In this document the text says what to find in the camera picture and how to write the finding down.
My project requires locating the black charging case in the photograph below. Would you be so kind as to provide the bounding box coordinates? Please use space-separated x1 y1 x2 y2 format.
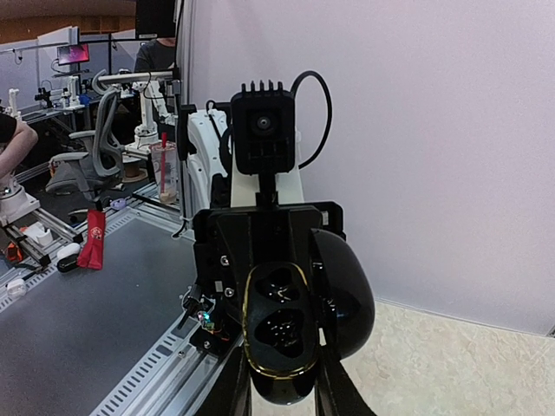
242 229 375 406

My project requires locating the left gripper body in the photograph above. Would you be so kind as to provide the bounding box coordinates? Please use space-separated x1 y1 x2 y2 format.
190 199 348 313

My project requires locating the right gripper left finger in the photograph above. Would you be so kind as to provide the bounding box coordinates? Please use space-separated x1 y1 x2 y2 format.
203 347 252 415

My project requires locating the person in black shirt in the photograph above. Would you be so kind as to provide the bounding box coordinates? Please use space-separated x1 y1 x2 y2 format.
134 37 176 73

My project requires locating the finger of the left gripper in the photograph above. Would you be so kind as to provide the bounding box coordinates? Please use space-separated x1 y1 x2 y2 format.
216 211 259 329

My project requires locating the person forearm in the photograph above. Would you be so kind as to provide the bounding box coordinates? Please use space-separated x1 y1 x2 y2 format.
0 114 38 179

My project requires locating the red pouch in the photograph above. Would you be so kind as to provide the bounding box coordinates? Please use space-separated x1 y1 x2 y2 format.
77 210 106 270

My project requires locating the aluminium front rail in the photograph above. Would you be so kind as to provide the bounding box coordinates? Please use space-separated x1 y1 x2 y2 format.
91 318 228 416

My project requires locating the plastic cup with red straw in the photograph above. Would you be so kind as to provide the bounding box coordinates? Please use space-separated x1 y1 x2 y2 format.
150 133 178 205

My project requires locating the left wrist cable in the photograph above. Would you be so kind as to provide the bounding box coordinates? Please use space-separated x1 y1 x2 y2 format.
290 70 334 171

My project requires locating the monitor screen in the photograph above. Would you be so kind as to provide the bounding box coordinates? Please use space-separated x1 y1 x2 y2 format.
56 43 90 66

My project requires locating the grey office chair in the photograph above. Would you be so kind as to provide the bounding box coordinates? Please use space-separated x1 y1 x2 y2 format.
45 87 125 205

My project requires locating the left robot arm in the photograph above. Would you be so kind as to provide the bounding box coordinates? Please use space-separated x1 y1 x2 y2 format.
180 101 345 322

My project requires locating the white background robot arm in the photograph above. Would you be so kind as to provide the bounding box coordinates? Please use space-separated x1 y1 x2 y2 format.
132 81 175 152

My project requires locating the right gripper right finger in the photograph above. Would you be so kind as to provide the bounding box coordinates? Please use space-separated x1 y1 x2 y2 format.
315 346 376 416

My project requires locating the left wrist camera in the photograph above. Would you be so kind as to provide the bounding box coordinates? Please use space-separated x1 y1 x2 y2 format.
231 81 296 208

